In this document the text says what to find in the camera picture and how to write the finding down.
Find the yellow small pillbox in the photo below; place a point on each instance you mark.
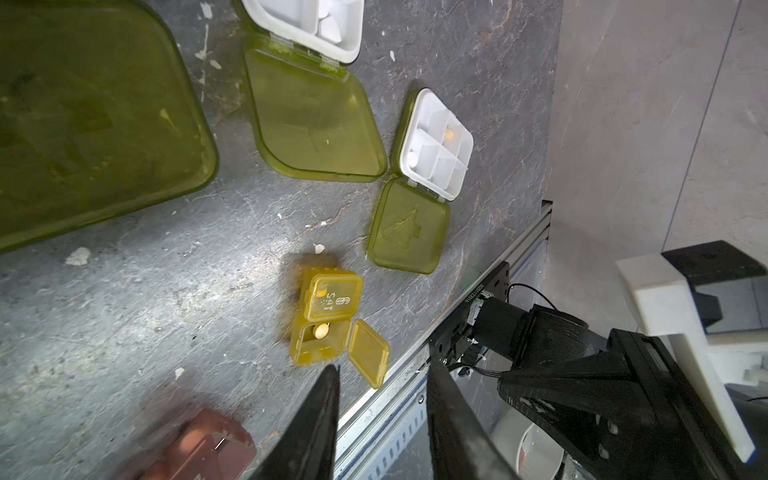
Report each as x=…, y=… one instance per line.
x=327, y=325

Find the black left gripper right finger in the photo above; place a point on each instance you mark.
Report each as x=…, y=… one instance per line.
x=459, y=446

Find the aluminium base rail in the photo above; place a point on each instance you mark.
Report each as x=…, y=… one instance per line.
x=384, y=435

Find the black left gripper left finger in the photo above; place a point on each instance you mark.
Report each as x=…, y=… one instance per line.
x=307, y=448

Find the brown small pillbox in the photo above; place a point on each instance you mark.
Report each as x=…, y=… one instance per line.
x=211, y=446

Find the small green pillbox centre right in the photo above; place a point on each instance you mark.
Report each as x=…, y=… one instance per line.
x=431, y=157

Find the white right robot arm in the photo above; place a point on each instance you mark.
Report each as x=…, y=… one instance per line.
x=658, y=403

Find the large green six-cell pillbox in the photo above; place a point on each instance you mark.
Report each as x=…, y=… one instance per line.
x=98, y=117

